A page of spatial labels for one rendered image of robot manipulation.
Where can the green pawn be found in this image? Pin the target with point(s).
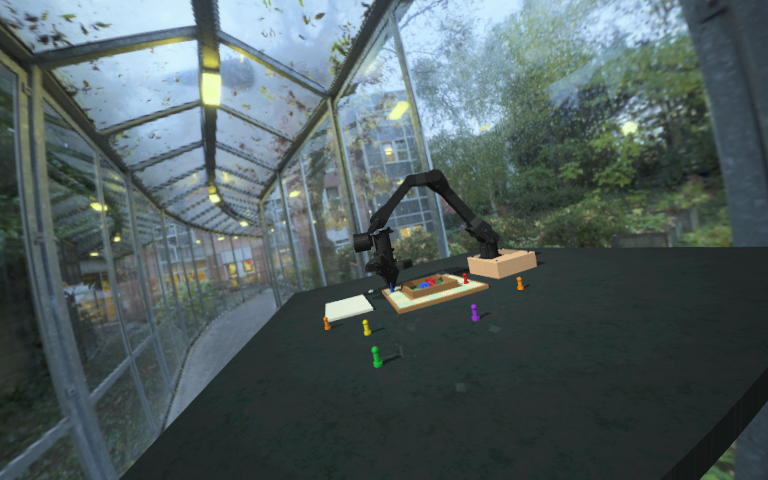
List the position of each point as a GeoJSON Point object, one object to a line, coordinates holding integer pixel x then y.
{"type": "Point", "coordinates": [377, 361]}

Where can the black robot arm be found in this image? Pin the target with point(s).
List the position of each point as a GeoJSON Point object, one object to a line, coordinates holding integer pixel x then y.
{"type": "Point", "coordinates": [436, 181]}

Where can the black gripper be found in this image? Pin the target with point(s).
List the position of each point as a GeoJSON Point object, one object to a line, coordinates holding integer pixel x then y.
{"type": "Point", "coordinates": [390, 272]}

